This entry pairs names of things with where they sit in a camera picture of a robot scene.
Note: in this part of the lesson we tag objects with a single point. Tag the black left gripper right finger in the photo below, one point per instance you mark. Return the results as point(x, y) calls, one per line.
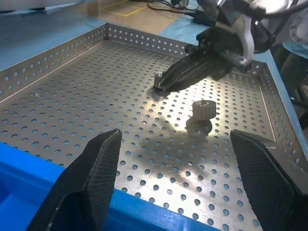
point(269, 187)

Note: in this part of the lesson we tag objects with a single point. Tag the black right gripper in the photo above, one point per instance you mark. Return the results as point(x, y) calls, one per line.
point(216, 43)

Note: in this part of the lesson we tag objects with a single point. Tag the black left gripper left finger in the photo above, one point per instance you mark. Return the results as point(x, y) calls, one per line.
point(91, 183)

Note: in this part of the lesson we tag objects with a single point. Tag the silver metal roller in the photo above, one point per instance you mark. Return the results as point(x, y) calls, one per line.
point(158, 79)
point(203, 111)

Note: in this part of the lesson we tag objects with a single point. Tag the blue compartment tray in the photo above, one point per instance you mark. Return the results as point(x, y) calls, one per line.
point(24, 183)

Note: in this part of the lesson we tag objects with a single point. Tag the perforated steel tray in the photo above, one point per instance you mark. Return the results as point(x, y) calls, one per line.
point(96, 96)

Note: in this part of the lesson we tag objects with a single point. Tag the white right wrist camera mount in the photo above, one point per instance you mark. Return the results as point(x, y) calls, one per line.
point(249, 43)

